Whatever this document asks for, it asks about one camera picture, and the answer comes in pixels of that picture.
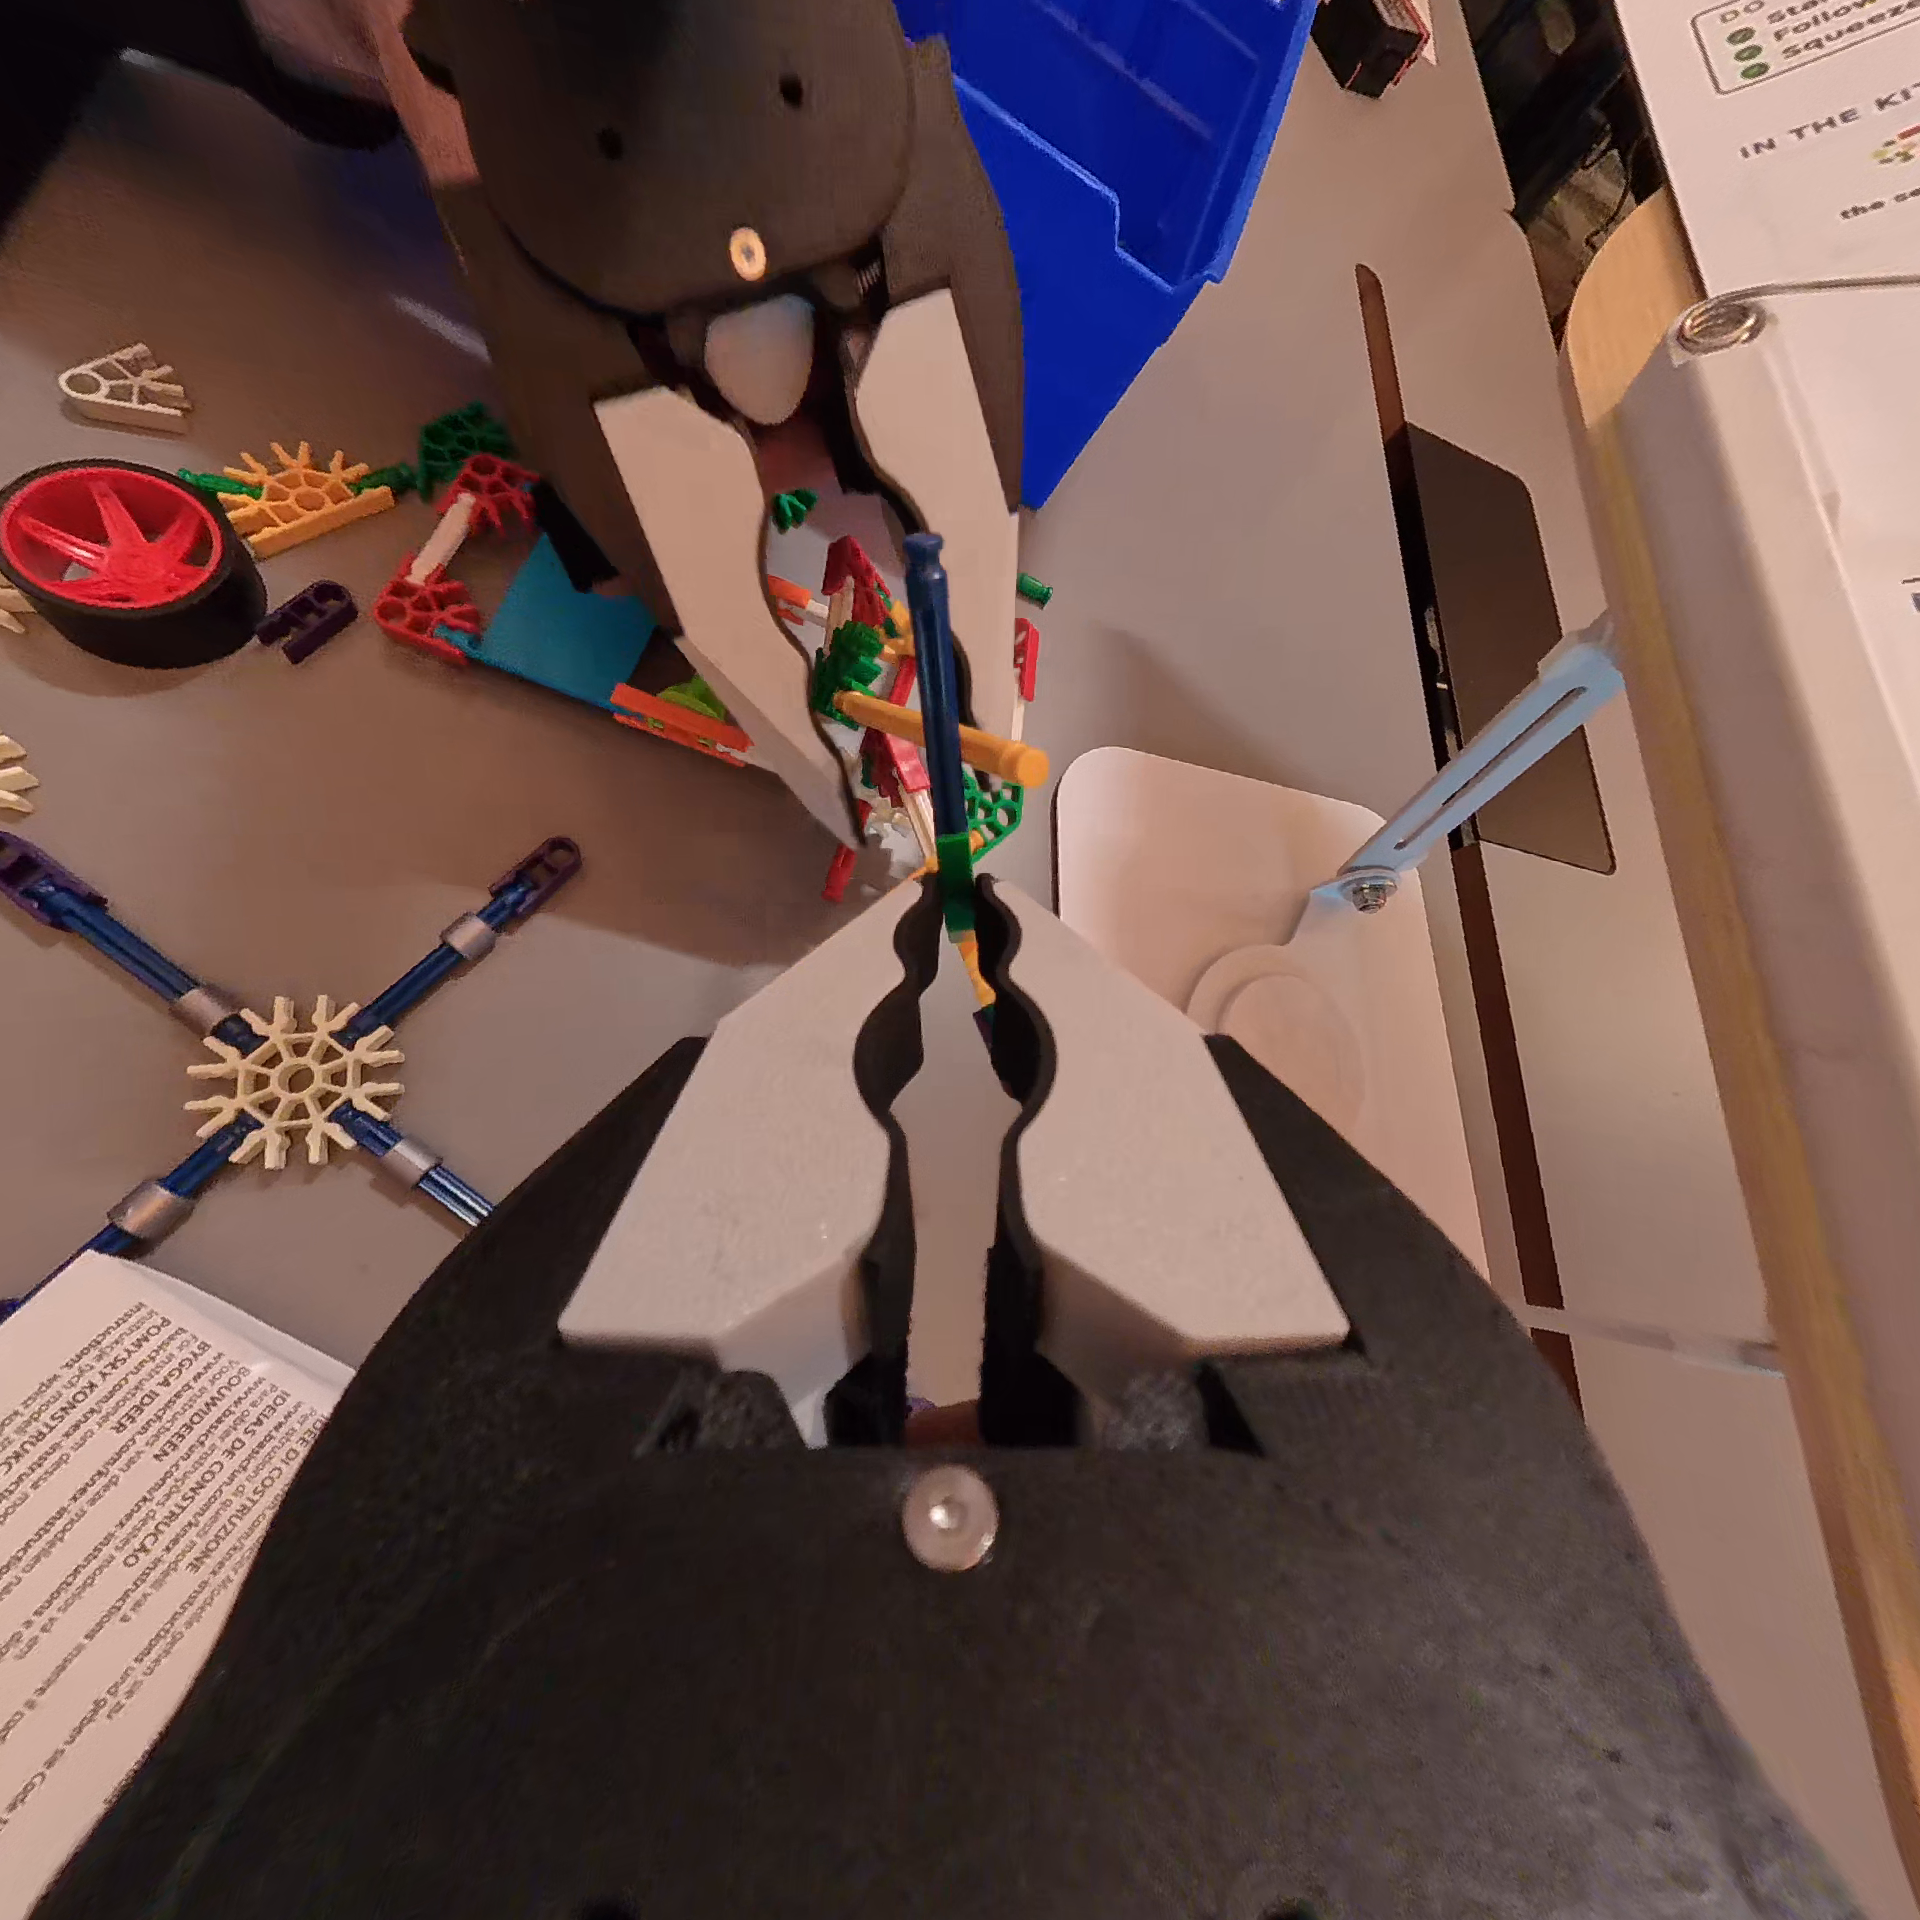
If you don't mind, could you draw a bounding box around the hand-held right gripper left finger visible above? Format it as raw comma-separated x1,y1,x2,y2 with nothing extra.
555,877,942,1449

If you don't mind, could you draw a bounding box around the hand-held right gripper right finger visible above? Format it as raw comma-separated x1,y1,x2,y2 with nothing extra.
978,874,1352,1449

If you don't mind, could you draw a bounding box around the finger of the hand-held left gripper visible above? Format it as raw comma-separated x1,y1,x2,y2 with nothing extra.
858,286,1028,746
591,382,870,844

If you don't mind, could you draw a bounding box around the colourful toy construction model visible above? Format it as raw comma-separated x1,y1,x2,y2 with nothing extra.
370,451,1052,1022

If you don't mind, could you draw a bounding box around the person's left hand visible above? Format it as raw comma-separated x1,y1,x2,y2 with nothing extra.
241,0,473,190

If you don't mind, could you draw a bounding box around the clear suction dome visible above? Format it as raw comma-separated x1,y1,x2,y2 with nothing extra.
1207,968,1368,1156

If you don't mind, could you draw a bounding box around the green round connector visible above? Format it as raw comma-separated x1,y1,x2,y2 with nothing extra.
416,402,517,498

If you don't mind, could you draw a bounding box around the blue plastic bin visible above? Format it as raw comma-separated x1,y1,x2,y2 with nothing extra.
895,0,1322,512

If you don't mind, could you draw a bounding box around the purple clip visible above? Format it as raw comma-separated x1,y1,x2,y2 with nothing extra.
255,580,360,665

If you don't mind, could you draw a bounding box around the yellow fan connector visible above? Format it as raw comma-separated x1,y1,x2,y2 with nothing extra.
179,438,399,559

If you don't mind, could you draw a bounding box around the blue rod cross assembly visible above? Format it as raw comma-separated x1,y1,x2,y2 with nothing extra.
0,828,583,1322

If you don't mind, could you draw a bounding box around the dark rectangular plate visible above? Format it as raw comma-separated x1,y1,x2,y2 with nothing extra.
1402,423,1617,875

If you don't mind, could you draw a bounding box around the small black box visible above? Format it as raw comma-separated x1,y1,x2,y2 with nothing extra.
1320,0,1443,100

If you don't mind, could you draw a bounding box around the black wheel red hub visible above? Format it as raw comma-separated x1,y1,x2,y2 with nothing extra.
0,465,269,669

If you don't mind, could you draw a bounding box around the pale wedge connector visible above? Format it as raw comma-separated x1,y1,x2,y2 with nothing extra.
56,342,193,436

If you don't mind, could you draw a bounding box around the instruction booklet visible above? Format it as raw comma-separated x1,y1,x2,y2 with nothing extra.
0,1252,360,1920

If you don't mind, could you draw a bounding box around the white mount bracket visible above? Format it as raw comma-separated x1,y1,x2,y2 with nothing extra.
1186,862,1404,1053

